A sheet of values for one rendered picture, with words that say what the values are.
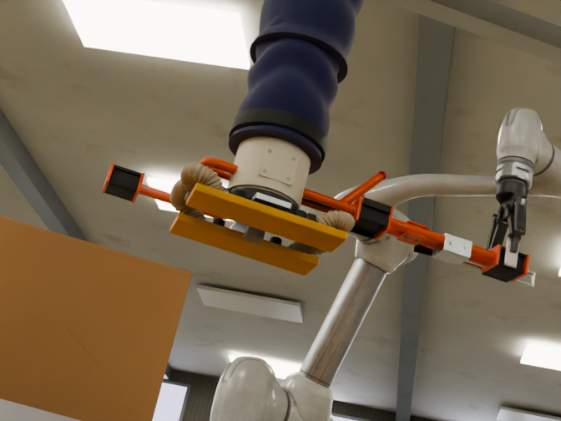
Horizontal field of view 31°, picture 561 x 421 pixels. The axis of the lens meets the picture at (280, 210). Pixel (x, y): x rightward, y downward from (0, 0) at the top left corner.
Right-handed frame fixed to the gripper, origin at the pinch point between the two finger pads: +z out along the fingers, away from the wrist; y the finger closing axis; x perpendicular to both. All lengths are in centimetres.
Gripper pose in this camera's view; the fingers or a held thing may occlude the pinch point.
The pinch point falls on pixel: (502, 261)
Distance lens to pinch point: 248.4
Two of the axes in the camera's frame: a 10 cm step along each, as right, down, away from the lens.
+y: 2.7, -3.3, -9.0
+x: 9.4, 3.0, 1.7
